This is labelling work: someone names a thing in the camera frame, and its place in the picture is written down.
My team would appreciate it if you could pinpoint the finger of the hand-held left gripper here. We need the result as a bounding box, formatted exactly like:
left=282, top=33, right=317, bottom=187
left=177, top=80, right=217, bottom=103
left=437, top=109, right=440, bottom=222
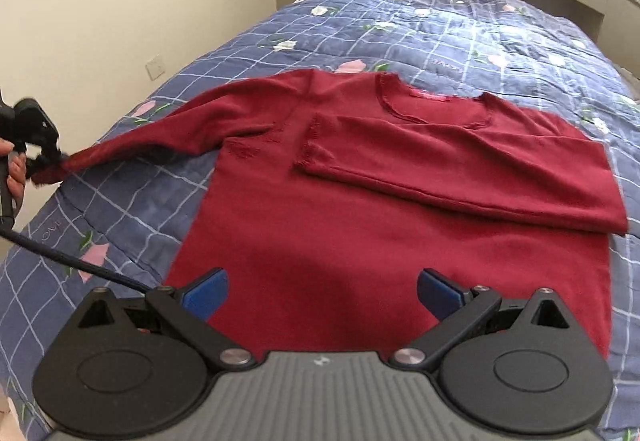
left=24, top=147, right=69, bottom=185

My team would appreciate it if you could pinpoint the white wall socket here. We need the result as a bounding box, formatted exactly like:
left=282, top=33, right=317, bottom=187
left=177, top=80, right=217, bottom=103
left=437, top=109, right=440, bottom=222
left=145, top=54, right=168, bottom=81

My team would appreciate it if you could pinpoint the blue checked floral quilt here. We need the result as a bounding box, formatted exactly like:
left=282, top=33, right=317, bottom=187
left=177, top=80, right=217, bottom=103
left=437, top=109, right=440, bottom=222
left=0, top=0, right=640, bottom=441

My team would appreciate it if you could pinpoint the person's left hand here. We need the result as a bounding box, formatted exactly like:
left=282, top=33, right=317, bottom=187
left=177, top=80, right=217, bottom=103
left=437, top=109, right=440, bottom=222
left=0, top=139, right=28, bottom=208

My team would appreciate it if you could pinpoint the black cable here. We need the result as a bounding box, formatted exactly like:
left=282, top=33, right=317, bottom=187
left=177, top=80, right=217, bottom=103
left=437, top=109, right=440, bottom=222
left=0, top=226, right=153, bottom=296

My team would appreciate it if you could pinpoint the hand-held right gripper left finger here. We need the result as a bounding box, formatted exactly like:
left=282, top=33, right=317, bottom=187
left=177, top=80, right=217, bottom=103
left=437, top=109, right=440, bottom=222
left=75, top=267, right=257, bottom=370

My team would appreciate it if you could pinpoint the red long-sleeved sweater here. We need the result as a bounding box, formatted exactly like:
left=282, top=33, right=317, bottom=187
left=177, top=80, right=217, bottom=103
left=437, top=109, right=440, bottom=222
left=35, top=69, right=629, bottom=362

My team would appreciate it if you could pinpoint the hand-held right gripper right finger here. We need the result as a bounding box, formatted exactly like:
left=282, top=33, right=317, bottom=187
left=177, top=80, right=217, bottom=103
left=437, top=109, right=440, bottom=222
left=389, top=267, right=574, bottom=370

